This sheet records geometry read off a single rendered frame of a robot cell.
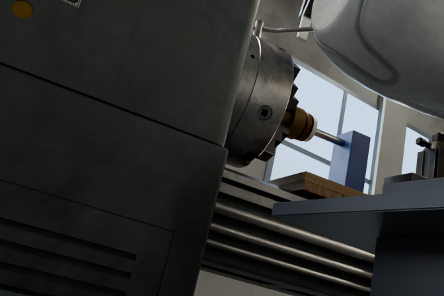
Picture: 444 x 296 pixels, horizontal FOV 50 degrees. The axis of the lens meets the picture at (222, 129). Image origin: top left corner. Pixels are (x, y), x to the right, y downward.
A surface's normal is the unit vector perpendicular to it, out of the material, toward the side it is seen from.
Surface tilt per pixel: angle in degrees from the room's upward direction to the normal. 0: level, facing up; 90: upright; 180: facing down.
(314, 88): 90
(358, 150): 90
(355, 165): 90
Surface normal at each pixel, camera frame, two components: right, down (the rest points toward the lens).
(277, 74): 0.44, -0.33
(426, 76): -0.11, 0.70
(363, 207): -0.82, -0.37
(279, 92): 0.38, -0.12
